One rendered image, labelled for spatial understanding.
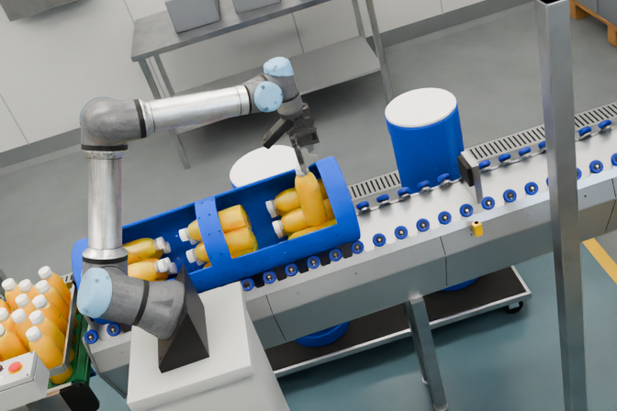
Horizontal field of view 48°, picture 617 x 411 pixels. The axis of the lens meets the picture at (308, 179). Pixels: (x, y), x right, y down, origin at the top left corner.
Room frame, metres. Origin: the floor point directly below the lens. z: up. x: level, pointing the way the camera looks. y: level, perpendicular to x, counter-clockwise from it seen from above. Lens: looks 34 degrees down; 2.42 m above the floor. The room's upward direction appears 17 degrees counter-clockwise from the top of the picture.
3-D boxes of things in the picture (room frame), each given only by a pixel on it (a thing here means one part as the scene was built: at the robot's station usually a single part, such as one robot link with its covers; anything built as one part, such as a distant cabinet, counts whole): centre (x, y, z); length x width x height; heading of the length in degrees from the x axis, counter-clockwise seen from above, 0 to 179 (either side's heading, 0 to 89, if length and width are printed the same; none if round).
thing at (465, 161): (1.84, -0.52, 1.00); 0.10 x 0.04 x 0.15; 2
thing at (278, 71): (1.77, -0.01, 1.59); 0.09 x 0.08 x 0.11; 109
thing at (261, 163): (2.26, 0.14, 1.03); 0.28 x 0.28 x 0.01
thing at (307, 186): (1.76, 0.01, 1.19); 0.07 x 0.07 x 0.19
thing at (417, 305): (1.76, -0.24, 0.31); 0.06 x 0.06 x 0.63; 2
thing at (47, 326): (1.71, 0.93, 1.00); 0.07 x 0.07 x 0.19
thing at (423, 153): (2.34, -0.50, 0.59); 0.28 x 0.28 x 0.88
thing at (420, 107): (2.34, -0.50, 1.03); 0.28 x 0.28 x 0.01
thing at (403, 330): (2.32, -0.02, 0.08); 1.50 x 0.52 x 0.15; 90
